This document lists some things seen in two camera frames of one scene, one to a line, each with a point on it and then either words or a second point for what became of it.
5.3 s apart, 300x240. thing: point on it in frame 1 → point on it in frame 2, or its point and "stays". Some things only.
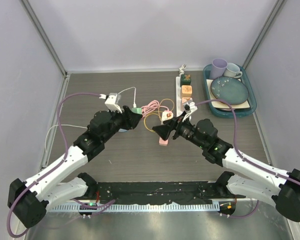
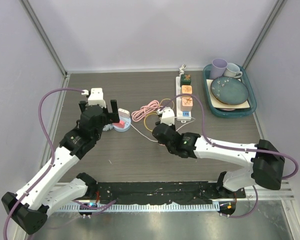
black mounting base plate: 162,192 stays
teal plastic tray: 240,113 stays
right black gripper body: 187,130 → 171,149
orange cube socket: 186,91 stays
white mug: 232,70 stays
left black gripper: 131,119 → 111,117
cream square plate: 223,104 stays
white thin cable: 83,126 → 143,134
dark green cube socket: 185,79 stays
